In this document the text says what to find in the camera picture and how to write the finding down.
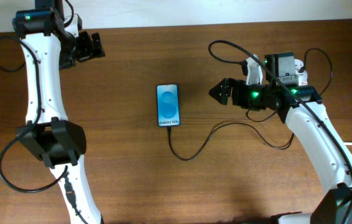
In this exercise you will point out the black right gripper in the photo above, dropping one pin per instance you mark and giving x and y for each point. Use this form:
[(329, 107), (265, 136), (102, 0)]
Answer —
[(229, 83)]

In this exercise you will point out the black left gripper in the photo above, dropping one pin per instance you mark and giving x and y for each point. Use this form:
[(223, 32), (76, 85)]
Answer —
[(88, 52)]

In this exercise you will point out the blue Samsung Galaxy smartphone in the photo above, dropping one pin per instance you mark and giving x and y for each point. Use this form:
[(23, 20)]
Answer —
[(168, 110)]

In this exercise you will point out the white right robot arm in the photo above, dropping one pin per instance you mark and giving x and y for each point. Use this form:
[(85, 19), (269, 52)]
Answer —
[(299, 106)]

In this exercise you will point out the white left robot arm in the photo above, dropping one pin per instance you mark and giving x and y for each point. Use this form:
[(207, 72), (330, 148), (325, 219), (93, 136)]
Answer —
[(52, 42)]

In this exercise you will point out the white power extension socket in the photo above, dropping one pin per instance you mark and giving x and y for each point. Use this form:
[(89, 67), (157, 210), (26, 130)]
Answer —
[(302, 75)]

